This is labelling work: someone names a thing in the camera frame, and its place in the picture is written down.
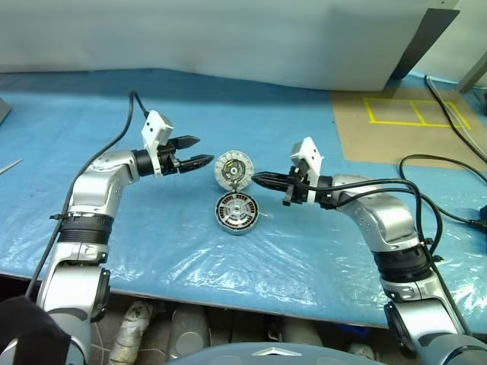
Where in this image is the thin white cable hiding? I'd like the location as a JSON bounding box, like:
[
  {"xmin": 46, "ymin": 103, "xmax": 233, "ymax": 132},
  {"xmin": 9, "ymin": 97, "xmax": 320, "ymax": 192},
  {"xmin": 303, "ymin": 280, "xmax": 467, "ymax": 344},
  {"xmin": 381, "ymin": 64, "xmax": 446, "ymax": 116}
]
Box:
[{"xmin": 424, "ymin": 73, "xmax": 487, "ymax": 155}]

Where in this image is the silver spoked rotor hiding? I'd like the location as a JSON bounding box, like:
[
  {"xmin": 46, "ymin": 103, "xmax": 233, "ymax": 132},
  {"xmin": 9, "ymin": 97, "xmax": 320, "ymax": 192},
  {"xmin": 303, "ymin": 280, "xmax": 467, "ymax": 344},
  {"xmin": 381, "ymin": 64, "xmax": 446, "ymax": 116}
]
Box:
[{"xmin": 216, "ymin": 193, "xmax": 259, "ymax": 229}]

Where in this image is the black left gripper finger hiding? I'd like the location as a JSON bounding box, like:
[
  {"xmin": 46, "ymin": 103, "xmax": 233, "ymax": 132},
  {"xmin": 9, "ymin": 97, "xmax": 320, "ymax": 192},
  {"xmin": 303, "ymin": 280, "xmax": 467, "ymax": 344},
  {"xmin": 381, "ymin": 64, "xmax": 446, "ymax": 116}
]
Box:
[
  {"xmin": 177, "ymin": 154, "xmax": 215, "ymax": 174},
  {"xmin": 175, "ymin": 134, "xmax": 201, "ymax": 152}
]

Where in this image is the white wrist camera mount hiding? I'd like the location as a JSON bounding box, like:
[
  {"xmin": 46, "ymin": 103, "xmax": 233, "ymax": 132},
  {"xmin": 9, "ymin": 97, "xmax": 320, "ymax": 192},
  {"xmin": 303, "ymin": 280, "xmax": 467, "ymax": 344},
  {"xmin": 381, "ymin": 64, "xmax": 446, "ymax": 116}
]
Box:
[
  {"xmin": 141, "ymin": 109, "xmax": 176, "ymax": 178},
  {"xmin": 288, "ymin": 137, "xmax": 326, "ymax": 206}
]

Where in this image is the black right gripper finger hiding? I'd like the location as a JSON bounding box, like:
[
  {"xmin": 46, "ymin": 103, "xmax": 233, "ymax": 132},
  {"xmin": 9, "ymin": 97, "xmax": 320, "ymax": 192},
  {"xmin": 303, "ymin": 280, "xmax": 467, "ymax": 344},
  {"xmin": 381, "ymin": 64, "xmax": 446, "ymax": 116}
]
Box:
[
  {"xmin": 251, "ymin": 171, "xmax": 294, "ymax": 183},
  {"xmin": 253, "ymin": 179, "xmax": 294, "ymax": 193}
]

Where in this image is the black looped power cable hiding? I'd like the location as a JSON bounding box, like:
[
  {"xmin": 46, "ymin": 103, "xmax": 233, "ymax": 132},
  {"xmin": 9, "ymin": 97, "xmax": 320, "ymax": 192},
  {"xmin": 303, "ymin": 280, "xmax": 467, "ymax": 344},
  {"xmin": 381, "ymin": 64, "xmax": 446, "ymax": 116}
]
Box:
[{"xmin": 399, "ymin": 153, "xmax": 487, "ymax": 226}]

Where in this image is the thin metal strip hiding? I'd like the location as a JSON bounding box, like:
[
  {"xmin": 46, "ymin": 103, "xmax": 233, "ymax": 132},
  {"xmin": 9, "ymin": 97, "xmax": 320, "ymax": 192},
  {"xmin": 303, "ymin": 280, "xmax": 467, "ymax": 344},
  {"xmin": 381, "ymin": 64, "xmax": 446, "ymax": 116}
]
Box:
[{"xmin": 0, "ymin": 157, "xmax": 24, "ymax": 175}]

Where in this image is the blue crate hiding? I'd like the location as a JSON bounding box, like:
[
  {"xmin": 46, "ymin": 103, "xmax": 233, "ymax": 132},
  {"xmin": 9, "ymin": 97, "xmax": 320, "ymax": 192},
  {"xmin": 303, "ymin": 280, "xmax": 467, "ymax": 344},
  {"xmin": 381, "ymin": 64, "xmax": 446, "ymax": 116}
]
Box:
[{"xmin": 328, "ymin": 320, "xmax": 372, "ymax": 338}]

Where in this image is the grey robot torso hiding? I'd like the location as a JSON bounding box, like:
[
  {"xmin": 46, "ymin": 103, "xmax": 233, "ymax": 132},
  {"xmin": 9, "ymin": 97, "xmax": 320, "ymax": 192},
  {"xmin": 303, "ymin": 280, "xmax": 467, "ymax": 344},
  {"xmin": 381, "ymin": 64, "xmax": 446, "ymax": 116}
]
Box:
[{"xmin": 167, "ymin": 341, "xmax": 382, "ymax": 365}]

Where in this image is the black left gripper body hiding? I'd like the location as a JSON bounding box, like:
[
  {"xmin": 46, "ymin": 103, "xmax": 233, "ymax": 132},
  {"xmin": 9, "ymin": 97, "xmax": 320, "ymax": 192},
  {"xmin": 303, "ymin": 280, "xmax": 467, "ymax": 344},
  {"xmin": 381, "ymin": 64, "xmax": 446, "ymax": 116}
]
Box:
[{"xmin": 158, "ymin": 138, "xmax": 182, "ymax": 177}]

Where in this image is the brown cardboard sheet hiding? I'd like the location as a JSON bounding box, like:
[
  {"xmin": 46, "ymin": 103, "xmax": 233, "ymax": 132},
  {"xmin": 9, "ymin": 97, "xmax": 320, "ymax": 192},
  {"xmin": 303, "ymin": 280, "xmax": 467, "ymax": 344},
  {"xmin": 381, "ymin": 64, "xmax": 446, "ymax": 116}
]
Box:
[{"xmin": 330, "ymin": 87, "xmax": 487, "ymax": 169}]

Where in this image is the round silver motor housing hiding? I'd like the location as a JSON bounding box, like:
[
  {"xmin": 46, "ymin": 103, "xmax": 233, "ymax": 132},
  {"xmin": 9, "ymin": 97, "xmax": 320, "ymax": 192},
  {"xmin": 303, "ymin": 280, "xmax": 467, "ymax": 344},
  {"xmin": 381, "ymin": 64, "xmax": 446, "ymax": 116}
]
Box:
[{"xmin": 214, "ymin": 190, "xmax": 261, "ymax": 236}]

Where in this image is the grey rounded cylinder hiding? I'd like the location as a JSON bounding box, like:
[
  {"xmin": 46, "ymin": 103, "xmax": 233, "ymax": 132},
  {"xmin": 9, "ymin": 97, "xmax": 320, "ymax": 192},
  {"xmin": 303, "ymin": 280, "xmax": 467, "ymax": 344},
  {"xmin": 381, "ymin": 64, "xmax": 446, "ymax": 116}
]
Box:
[{"xmin": 169, "ymin": 305, "xmax": 211, "ymax": 360}]

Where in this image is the grey rounded shape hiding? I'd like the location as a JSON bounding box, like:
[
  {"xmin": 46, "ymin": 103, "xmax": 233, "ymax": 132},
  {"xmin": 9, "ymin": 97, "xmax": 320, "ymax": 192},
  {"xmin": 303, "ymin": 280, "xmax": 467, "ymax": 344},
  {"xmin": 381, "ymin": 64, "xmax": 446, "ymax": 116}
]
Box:
[{"xmin": 282, "ymin": 316, "xmax": 325, "ymax": 348}]

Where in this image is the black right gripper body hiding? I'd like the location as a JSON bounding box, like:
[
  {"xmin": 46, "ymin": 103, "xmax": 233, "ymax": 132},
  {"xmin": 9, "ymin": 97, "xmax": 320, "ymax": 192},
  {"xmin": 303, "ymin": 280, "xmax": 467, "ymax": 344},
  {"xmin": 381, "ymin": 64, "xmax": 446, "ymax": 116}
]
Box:
[{"xmin": 282, "ymin": 162, "xmax": 315, "ymax": 208}]

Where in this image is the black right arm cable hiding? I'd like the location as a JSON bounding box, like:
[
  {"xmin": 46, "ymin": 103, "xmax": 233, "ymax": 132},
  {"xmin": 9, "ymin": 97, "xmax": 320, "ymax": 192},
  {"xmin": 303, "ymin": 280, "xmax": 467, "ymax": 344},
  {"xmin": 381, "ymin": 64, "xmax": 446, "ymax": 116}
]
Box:
[{"xmin": 294, "ymin": 176, "xmax": 477, "ymax": 338}]

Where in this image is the thin black cable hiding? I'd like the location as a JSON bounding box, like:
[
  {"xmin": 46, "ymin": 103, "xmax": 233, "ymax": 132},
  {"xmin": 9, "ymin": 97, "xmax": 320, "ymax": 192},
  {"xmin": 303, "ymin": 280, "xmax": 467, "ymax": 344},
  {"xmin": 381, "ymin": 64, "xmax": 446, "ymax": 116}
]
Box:
[{"xmin": 425, "ymin": 74, "xmax": 487, "ymax": 161}]

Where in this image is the white fuzzy rounded shape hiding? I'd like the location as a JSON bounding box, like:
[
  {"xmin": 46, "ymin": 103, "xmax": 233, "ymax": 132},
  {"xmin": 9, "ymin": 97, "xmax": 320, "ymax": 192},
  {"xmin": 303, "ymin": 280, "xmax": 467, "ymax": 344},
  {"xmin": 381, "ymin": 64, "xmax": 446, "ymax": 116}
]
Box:
[{"xmin": 109, "ymin": 301, "xmax": 155, "ymax": 365}]

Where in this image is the round white hinged motor lid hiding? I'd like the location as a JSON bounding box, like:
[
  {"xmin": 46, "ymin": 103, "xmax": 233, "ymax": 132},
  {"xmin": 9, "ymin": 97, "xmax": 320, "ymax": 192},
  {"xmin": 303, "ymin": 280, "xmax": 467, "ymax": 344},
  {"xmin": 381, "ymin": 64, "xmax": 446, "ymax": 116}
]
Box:
[{"xmin": 212, "ymin": 149, "xmax": 254, "ymax": 190}]

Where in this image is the grey aluminium profile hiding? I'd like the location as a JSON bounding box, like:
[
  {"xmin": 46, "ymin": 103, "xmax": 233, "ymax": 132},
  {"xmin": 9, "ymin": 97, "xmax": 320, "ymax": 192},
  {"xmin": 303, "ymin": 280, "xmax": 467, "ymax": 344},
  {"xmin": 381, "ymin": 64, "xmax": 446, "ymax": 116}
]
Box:
[{"xmin": 457, "ymin": 49, "xmax": 487, "ymax": 94}]

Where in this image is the blue plastic table sheet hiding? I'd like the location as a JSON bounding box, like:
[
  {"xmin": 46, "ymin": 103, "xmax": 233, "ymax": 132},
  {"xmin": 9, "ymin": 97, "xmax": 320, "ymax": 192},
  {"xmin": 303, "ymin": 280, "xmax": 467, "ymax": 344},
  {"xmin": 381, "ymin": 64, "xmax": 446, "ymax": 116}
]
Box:
[{"xmin": 0, "ymin": 68, "xmax": 487, "ymax": 329}]

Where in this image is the white cloth backdrop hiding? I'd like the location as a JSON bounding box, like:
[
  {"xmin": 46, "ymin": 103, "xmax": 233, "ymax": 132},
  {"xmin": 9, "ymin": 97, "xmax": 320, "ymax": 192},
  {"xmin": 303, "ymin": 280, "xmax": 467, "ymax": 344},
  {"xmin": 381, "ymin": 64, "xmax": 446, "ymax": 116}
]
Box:
[{"xmin": 0, "ymin": 0, "xmax": 431, "ymax": 93}]

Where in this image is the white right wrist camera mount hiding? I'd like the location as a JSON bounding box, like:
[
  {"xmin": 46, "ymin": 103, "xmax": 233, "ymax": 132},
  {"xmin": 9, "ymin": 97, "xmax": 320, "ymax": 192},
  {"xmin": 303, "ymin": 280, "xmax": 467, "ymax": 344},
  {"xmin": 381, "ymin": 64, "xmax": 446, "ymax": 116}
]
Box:
[{"xmin": 288, "ymin": 137, "xmax": 326, "ymax": 206}]

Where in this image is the white shoe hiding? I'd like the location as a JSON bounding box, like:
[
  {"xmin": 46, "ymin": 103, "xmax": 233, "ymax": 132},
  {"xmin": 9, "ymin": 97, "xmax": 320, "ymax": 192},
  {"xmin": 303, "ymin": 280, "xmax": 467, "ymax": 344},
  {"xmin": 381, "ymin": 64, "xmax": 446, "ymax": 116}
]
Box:
[{"xmin": 347, "ymin": 341, "xmax": 377, "ymax": 360}]

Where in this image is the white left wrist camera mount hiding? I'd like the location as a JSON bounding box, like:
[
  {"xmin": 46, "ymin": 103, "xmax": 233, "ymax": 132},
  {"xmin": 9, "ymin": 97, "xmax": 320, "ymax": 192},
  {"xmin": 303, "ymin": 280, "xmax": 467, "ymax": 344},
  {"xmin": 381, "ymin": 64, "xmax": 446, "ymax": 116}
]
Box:
[{"xmin": 141, "ymin": 109, "xmax": 176, "ymax": 178}]

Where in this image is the black slanted panel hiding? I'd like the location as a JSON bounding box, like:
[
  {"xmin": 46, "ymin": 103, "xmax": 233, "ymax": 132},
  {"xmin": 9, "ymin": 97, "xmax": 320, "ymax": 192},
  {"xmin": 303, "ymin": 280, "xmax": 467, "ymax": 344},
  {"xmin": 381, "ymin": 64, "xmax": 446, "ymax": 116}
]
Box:
[{"xmin": 390, "ymin": 8, "xmax": 462, "ymax": 81}]

